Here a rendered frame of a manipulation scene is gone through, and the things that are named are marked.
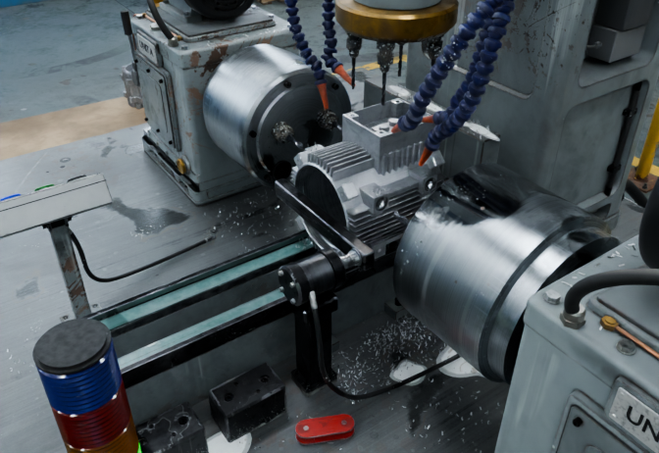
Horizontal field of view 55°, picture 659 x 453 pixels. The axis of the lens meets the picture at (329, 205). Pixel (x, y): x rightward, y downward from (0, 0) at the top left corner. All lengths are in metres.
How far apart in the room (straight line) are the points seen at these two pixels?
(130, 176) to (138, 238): 0.27
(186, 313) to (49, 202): 0.27
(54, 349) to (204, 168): 0.91
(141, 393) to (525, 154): 0.71
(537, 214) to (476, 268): 0.10
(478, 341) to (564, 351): 0.14
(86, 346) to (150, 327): 0.49
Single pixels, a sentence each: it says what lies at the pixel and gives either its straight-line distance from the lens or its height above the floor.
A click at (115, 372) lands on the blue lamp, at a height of 1.18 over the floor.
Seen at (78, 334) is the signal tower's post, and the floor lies 1.22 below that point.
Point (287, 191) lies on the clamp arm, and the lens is 1.06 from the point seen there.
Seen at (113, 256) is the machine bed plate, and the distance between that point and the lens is 1.36.
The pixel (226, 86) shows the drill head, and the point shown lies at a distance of 1.24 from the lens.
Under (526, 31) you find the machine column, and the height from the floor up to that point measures 1.27.
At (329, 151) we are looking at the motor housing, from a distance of 1.02.
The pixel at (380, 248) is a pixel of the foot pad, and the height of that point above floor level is 0.97.
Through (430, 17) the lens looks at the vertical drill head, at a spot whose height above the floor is 1.33.
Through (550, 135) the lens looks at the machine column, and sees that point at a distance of 1.07.
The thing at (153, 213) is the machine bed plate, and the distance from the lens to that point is 1.47.
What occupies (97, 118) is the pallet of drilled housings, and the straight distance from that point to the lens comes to 3.57.
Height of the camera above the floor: 1.59
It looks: 33 degrees down
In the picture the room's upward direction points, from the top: straight up
